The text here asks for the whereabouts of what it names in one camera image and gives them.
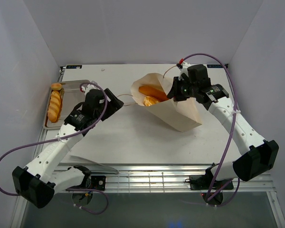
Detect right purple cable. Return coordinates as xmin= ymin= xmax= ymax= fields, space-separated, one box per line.
xmin=184 ymin=53 xmax=240 ymax=201

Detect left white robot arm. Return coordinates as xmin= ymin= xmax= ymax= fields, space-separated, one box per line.
xmin=12 ymin=88 xmax=124 ymax=209

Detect metal tongs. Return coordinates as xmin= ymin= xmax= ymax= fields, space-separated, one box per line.
xmin=67 ymin=155 xmax=120 ymax=174

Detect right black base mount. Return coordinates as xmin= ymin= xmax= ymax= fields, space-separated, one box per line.
xmin=184 ymin=174 xmax=228 ymax=190

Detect purple cable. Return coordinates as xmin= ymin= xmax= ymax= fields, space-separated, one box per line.
xmin=184 ymin=53 xmax=240 ymax=201
xmin=0 ymin=83 xmax=109 ymax=197

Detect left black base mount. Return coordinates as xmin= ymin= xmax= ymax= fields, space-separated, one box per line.
xmin=86 ymin=175 xmax=106 ymax=191

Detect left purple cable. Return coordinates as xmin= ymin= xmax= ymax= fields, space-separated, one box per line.
xmin=0 ymin=83 xmax=109 ymax=197

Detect aluminium frame rail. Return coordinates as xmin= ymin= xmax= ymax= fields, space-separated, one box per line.
xmin=19 ymin=163 xmax=276 ymax=194

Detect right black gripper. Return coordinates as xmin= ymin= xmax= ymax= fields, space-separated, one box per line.
xmin=166 ymin=76 xmax=197 ymax=102

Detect long orange bread loaf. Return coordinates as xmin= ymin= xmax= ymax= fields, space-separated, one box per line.
xmin=138 ymin=85 xmax=169 ymax=102

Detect small round bun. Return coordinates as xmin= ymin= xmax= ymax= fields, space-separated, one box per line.
xmin=50 ymin=83 xmax=62 ymax=91

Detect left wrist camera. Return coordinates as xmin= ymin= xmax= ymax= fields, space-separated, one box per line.
xmin=80 ymin=81 xmax=98 ymax=95

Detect orange ring bread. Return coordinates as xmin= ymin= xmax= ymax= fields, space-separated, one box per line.
xmin=143 ymin=96 xmax=160 ymax=106

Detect striped baguette bread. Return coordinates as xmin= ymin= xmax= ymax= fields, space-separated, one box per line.
xmin=47 ymin=91 xmax=62 ymax=123

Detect metal tray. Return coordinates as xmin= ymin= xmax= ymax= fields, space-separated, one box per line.
xmin=43 ymin=80 xmax=89 ymax=130

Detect beige paper bag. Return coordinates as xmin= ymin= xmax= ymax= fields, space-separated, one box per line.
xmin=130 ymin=73 xmax=202 ymax=132

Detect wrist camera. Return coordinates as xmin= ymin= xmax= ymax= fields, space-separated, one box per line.
xmin=80 ymin=81 xmax=98 ymax=95
xmin=177 ymin=58 xmax=191 ymax=80

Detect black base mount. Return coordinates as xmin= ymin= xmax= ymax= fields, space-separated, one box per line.
xmin=86 ymin=175 xmax=106 ymax=191
xmin=184 ymin=174 xmax=228 ymax=190

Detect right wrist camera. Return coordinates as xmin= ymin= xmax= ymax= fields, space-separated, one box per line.
xmin=177 ymin=58 xmax=191 ymax=80

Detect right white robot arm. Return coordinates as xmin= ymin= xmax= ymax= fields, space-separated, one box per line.
xmin=167 ymin=62 xmax=279 ymax=189

